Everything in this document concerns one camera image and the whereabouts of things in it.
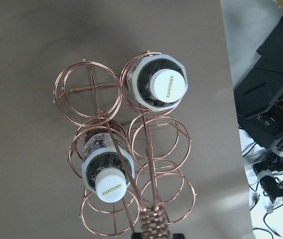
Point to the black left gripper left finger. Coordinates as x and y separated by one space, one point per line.
136 236

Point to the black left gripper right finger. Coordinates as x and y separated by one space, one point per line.
178 236

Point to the copper wire bottle basket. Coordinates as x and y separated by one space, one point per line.
91 96

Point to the tea bottle white cap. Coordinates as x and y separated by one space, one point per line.
102 170
156 81

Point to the black electronics frame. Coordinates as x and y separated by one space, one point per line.
259 97

